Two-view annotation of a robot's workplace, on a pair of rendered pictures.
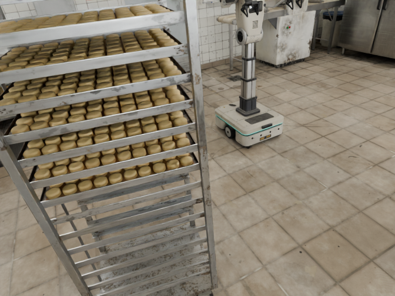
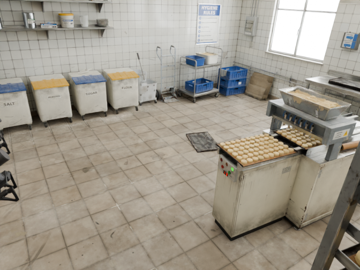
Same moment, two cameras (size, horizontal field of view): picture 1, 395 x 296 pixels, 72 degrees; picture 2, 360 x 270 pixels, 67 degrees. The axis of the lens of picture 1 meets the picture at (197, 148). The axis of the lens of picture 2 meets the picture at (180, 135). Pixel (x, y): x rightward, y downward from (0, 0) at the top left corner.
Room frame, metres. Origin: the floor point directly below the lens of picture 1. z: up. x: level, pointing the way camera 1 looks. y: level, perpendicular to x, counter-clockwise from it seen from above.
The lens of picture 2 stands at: (1.75, 0.51, 2.07)
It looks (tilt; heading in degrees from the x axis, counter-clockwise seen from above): 27 degrees down; 260
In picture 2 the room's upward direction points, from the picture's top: 2 degrees clockwise
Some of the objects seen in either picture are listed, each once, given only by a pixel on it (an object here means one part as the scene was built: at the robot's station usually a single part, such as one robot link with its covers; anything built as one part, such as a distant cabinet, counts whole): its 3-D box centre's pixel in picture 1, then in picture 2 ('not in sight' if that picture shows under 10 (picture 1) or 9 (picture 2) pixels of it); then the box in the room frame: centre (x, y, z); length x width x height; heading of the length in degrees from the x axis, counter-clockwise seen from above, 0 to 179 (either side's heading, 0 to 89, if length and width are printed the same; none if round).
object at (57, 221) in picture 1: (130, 199); not in sight; (0.80, 0.29, 0.87); 0.64 x 0.03 x 0.03; 103
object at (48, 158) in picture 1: (113, 142); not in sight; (0.80, 0.29, 1.14); 0.64 x 0.03 x 0.03; 103
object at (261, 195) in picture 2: not in sight; (254, 187); (0.64, -1.48, 0.45); 0.70 x 0.34 x 0.90; 18
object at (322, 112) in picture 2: not in sight; (310, 103); (0.16, -1.63, 1.25); 0.56 x 0.29 x 0.14; 108
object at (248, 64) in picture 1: (248, 76); not in sight; (2.70, -0.60, 0.65); 0.11 x 0.11 x 0.40; 23
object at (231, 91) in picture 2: not in sight; (230, 88); (-0.61, -5.79, 0.10); 0.60 x 0.40 x 0.20; 21
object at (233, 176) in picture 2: not in sight; (227, 167); (0.99, -1.36, 0.77); 0.24 x 0.04 x 0.14; 108
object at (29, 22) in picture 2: not in sight; (29, 20); (3.39, -4.48, 1.67); 0.18 x 0.18 x 0.22
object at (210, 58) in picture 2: not in sight; (207, 58); (0.13, -5.57, 0.89); 0.44 x 0.36 x 0.20; 122
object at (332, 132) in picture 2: not in sight; (304, 127); (0.16, -1.63, 1.01); 0.72 x 0.33 x 0.34; 108
